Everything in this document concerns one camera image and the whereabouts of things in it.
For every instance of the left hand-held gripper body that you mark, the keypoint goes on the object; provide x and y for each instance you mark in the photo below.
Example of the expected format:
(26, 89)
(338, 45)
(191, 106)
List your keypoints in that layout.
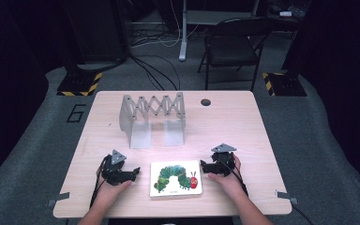
(114, 175)

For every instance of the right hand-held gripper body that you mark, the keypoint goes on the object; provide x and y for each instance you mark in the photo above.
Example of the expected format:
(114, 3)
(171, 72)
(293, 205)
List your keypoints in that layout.
(223, 161)

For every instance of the white caterpillar picture book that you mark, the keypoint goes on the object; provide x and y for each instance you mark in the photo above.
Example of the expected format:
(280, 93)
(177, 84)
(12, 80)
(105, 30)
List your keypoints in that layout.
(175, 179)

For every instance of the person's left hand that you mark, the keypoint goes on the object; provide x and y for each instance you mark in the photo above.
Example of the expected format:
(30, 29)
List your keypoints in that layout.
(109, 192)

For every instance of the person's right hand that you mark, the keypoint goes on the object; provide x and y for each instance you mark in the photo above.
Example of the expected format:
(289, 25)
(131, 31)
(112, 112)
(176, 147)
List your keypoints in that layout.
(231, 186)

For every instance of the grey expandable metal book rack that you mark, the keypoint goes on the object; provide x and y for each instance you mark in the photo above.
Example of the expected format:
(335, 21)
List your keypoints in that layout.
(140, 125)

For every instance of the black stand base hazard stripes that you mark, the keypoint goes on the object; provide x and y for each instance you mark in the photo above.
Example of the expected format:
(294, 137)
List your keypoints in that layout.
(78, 84)
(286, 84)

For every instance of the black folding chair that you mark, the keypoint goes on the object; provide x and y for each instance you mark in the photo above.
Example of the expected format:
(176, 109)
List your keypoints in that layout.
(231, 50)

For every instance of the white-legged desk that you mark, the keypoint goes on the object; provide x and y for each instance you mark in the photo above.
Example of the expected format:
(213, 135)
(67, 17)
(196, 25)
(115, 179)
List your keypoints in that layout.
(183, 31)

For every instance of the small white device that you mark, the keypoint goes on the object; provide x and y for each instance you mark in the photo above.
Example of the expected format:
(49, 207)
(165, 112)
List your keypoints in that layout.
(285, 13)

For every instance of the grey table edge bracket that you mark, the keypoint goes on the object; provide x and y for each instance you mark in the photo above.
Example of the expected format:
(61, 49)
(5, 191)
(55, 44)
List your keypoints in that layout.
(286, 197)
(59, 198)

